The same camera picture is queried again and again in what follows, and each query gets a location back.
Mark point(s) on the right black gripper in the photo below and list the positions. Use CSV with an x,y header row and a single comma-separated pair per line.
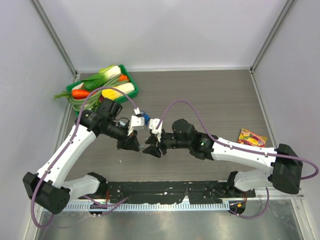
x,y
152,150

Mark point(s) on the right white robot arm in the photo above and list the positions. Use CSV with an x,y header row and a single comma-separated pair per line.
x,y
272,167

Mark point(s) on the large orange carrot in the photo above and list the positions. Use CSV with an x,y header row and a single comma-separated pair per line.
x,y
80,93

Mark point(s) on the white slotted cable duct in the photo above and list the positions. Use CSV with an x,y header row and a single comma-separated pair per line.
x,y
82,206

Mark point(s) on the blue black stapler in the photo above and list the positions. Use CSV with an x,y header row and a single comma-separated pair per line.
x,y
146,117

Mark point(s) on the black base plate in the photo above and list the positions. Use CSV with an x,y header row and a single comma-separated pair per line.
x,y
172,192

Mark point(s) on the yellow white napa cabbage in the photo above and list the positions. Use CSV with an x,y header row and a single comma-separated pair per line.
x,y
113,94

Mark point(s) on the white green bok choy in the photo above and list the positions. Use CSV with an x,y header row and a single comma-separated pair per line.
x,y
102,77

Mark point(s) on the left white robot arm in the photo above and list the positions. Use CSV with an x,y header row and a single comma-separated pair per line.
x,y
48,186

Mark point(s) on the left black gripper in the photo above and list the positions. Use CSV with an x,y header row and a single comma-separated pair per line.
x,y
131,143

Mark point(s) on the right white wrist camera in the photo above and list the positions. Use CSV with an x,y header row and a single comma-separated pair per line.
x,y
155,127

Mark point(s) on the green long beans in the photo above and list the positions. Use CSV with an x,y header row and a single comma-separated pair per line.
x,y
94,101

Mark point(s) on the small orange carrot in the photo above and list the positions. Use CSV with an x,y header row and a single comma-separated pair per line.
x,y
123,78

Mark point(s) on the orange candy bag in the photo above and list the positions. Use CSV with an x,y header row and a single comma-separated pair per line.
x,y
249,138

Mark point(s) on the green plastic tray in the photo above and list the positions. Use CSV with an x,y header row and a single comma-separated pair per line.
x,y
119,100

